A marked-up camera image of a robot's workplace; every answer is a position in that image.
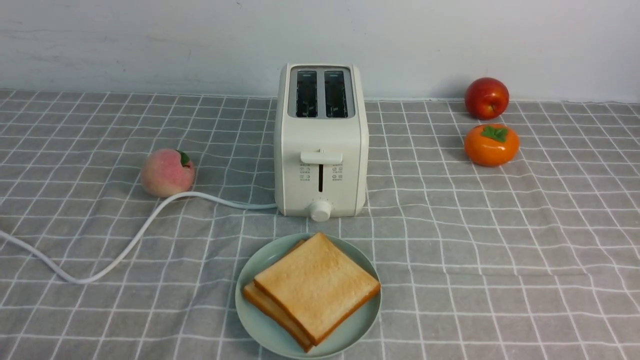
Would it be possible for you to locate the toast slice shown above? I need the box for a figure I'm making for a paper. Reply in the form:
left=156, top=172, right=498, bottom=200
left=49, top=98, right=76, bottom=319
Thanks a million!
left=235, top=233, right=315, bottom=358
left=254, top=232, right=381, bottom=346

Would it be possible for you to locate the cream white toaster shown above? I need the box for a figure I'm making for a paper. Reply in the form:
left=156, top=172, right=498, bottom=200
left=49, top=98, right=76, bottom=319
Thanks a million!
left=273, top=63, right=370, bottom=223

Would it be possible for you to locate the pink peach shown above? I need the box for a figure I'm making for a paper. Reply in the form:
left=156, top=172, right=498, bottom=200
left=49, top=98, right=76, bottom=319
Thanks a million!
left=141, top=148, right=196, bottom=198

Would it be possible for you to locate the light green round plate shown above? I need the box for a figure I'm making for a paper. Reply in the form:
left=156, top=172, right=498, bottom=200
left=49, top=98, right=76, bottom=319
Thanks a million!
left=235, top=232, right=383, bottom=360

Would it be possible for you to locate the orange persimmon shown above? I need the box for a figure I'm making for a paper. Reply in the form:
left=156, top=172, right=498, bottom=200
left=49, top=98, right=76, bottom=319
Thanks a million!
left=463, top=123, right=521, bottom=167

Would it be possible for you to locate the red apple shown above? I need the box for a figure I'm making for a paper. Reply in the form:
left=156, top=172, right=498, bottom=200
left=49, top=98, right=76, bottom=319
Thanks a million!
left=464, top=77, right=510, bottom=121

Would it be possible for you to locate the grey checkered tablecloth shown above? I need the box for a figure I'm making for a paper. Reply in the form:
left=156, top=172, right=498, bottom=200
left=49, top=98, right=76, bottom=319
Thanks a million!
left=0, top=89, right=640, bottom=360

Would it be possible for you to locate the white toaster power cord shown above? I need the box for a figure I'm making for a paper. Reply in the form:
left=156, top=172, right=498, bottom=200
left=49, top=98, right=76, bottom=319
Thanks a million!
left=0, top=191, right=277, bottom=285

